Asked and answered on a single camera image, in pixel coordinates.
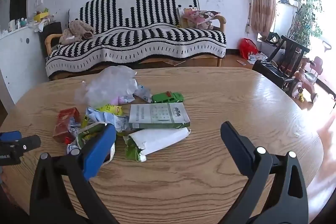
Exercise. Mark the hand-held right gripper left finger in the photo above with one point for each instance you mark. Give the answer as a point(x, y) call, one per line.
point(99, 150)

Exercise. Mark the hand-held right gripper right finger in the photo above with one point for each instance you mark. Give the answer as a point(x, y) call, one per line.
point(236, 145)

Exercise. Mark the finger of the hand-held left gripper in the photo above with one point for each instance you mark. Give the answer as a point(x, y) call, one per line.
point(10, 135)

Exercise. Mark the green and white snack packet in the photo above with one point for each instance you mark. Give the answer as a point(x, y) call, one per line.
point(157, 141)

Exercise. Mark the green toy car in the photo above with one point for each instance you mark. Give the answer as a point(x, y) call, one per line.
point(166, 97)

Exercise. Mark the dark green crumpled wrapper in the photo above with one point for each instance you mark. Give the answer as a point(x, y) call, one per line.
point(88, 134)

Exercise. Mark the crumpled light blue wrapper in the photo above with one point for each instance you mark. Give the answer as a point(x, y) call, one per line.
point(110, 119)

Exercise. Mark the crumpled silver wrapper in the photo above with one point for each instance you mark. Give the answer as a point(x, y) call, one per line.
point(73, 129)

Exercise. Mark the yellow printed wrapper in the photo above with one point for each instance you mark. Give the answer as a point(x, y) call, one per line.
point(111, 109)

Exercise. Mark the red snack packet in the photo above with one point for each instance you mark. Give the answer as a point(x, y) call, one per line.
point(64, 125)

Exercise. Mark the pink and purple plastic toy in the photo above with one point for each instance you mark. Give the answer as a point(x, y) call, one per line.
point(117, 100)

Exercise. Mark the translucent white plastic bag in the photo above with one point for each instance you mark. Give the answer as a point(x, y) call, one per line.
point(110, 85)

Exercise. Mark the green and white carton box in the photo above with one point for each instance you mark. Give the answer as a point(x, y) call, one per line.
point(157, 115)

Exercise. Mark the white and blue sachet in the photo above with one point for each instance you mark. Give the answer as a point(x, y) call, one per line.
point(143, 92)

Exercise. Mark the white cabinet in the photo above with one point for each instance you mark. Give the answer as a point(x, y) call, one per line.
point(18, 61)

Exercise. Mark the scattered white papers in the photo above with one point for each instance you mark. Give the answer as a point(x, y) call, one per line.
point(258, 58)

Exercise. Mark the black wooden chair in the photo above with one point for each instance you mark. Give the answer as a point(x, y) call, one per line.
point(283, 64)

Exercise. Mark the pink child tricycle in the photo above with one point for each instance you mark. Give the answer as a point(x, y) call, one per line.
point(307, 79)

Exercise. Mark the red plastic bag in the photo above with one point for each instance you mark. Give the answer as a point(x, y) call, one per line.
point(248, 48)

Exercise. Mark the black and white striped blanket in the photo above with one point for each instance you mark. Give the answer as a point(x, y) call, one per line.
point(147, 37)

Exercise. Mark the brown teddy bear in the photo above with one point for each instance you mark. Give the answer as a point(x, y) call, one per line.
point(77, 29)

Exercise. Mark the yellow box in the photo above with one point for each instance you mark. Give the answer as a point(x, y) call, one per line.
point(40, 16)

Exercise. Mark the pink cartoon print pillow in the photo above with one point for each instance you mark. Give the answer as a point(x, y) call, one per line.
point(199, 18)

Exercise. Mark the green potted plant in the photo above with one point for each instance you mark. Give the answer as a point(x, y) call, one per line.
point(305, 19)

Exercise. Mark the wooden frame sofa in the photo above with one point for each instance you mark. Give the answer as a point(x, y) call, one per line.
point(51, 41)

